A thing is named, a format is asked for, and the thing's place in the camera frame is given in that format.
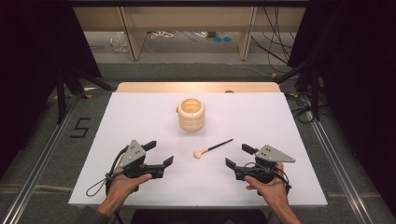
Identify ringed wooden brush holder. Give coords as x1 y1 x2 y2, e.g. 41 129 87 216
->
176 98 206 133

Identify black curtain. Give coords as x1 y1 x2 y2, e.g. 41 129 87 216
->
288 0 396 216
0 0 102 180

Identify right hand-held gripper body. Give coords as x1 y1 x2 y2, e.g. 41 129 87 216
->
233 144 296 185

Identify hanging black cables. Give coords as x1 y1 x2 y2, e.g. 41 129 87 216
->
250 6 298 74

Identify light wooden shelf unit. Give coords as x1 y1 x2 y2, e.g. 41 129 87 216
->
73 6 307 62

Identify person's right hand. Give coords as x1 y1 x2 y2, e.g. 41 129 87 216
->
243 161 290 208

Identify bundle of black floor cables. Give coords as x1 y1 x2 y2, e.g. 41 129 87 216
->
286 91 314 124

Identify makeup brush with black handle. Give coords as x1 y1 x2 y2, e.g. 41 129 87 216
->
192 138 234 160

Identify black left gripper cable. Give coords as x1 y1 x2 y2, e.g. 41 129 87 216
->
85 145 130 198

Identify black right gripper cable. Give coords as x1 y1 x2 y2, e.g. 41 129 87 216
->
242 161 292 196

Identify clear plastic bag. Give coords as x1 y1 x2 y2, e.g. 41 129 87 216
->
109 31 129 54

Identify person's left hand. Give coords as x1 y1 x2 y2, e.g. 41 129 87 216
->
103 173 153 209

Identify white coiled cable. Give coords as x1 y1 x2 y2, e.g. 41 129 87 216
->
149 30 176 40

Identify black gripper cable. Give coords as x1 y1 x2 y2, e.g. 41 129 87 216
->
242 161 292 196
85 145 130 198

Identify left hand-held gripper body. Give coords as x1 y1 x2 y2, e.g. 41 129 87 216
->
112 139 164 180

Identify white table mat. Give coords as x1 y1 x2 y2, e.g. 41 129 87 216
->
68 91 329 208

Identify metal floor rail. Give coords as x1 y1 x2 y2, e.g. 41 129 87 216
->
303 92 376 224
0 94 82 224

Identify black metal stand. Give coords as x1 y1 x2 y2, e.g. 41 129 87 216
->
55 64 115 125
275 60 322 121

